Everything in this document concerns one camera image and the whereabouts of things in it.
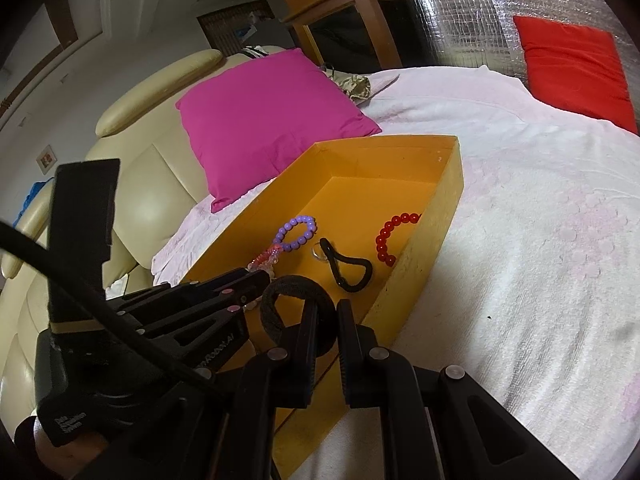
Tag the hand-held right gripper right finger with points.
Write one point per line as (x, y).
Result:
(356, 360)

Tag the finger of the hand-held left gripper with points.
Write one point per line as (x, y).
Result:
(200, 322)
(220, 287)

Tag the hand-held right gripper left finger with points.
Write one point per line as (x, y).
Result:
(302, 360)

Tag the orange cardboard box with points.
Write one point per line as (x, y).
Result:
(350, 195)

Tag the person's left hand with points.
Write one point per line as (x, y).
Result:
(75, 457)

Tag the beige leather sofa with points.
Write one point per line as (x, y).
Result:
(140, 160)

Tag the magenta cushion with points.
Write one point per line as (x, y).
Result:
(270, 120)

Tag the pale pink blanket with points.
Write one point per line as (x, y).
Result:
(525, 220)

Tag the striped cushion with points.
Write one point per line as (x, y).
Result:
(252, 51)

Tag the gold patterned cloth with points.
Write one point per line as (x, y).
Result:
(352, 85)

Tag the wooden cabinet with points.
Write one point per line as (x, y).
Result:
(340, 20)

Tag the small red cushion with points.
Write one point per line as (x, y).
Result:
(580, 70)

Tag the silver insulation sheet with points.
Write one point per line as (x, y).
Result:
(475, 10)

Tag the small wall picture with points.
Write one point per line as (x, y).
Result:
(46, 159)

